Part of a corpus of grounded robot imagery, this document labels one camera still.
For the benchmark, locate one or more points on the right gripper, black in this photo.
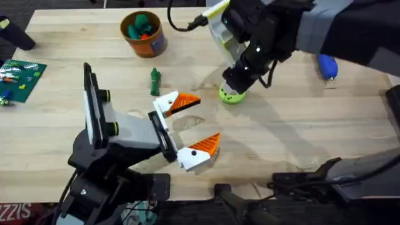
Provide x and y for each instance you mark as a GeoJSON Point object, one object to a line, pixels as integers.
{"type": "Point", "coordinates": [265, 34]}

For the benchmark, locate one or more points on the left gripper, grey and black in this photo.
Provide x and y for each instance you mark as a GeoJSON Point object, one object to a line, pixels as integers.
{"type": "Point", "coordinates": [134, 134]}

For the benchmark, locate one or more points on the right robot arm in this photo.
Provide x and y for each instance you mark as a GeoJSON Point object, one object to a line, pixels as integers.
{"type": "Point", "coordinates": [359, 28]}

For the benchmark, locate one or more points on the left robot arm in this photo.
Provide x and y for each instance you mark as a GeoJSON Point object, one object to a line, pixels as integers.
{"type": "Point", "coordinates": [103, 193]}

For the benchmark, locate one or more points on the green vegetable toy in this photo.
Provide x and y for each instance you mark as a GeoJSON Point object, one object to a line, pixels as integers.
{"type": "Point", "coordinates": [155, 81]}

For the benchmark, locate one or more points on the blue electric screwdriver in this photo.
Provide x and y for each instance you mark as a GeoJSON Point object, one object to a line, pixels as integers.
{"type": "Point", "coordinates": [326, 67]}

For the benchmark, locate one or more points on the right wrist plate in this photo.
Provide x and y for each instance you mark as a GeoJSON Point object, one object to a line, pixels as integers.
{"type": "Point", "coordinates": [225, 37]}

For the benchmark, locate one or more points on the wrist plate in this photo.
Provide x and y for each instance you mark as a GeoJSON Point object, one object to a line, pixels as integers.
{"type": "Point", "coordinates": [93, 106]}
{"type": "Point", "coordinates": [225, 37]}

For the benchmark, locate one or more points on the brown tub with toys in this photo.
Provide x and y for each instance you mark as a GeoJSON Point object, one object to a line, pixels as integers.
{"type": "Point", "coordinates": [147, 43]}

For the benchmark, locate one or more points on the left wrist plate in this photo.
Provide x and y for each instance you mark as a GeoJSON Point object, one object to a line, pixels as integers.
{"type": "Point", "coordinates": [93, 106]}

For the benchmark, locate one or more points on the black box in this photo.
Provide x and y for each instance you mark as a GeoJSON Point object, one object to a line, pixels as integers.
{"type": "Point", "coordinates": [394, 109]}

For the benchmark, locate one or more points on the green board with toy blocks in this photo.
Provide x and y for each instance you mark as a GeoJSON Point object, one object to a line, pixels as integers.
{"type": "Point", "coordinates": [22, 79]}

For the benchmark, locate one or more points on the red printed box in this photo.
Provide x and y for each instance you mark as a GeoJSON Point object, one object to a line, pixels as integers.
{"type": "Point", "coordinates": [15, 214]}

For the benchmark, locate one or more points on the black tool with pale label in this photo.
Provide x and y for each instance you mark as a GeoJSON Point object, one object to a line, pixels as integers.
{"type": "Point", "coordinates": [15, 36]}

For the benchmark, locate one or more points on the black rail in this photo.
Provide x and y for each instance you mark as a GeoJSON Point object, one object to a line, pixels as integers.
{"type": "Point", "coordinates": [193, 215]}

